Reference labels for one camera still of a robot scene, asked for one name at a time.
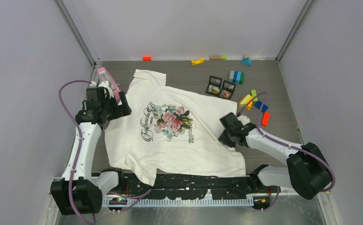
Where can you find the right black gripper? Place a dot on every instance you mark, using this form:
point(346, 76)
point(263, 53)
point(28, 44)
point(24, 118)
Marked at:
point(223, 138)

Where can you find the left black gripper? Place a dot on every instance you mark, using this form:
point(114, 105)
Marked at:
point(121, 110)

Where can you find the white floral t-shirt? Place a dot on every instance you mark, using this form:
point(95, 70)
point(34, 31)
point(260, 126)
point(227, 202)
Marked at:
point(172, 130)

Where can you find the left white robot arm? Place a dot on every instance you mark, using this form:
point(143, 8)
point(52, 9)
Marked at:
point(77, 192)

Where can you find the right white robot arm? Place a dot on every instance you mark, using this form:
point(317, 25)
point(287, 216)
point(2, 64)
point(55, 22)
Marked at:
point(305, 168)

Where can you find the round orange blue brooch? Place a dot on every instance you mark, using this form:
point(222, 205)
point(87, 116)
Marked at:
point(226, 94)

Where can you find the pink box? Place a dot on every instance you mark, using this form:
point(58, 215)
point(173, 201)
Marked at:
point(107, 81)

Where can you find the red orange flat block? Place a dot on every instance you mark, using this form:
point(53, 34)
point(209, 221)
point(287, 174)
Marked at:
point(265, 119)

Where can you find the yellow orange block cluster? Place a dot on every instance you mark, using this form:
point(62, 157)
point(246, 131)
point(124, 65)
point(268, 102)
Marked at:
point(245, 102)

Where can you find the blue studded brick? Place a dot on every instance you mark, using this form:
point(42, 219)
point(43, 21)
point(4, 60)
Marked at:
point(262, 107)

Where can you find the lime green flat block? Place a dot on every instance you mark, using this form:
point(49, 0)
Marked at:
point(254, 95)

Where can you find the black display case right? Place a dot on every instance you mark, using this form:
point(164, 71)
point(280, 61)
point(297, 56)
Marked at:
point(227, 86)

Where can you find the black display case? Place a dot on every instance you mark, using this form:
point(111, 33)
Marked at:
point(227, 86)
point(213, 82)

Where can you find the black display case left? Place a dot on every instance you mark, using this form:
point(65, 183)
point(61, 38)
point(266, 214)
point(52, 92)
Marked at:
point(213, 82)

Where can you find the stacked blue green blocks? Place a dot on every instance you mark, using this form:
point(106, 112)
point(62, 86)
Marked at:
point(236, 77)

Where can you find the small red block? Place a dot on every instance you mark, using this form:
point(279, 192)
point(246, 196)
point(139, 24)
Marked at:
point(146, 58)

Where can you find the light blue roof block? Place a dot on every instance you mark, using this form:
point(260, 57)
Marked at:
point(246, 60)

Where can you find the tan and green block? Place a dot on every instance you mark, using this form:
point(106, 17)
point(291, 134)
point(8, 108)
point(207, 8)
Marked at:
point(217, 57)

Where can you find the yellow arch block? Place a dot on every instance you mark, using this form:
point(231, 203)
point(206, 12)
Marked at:
point(197, 62)

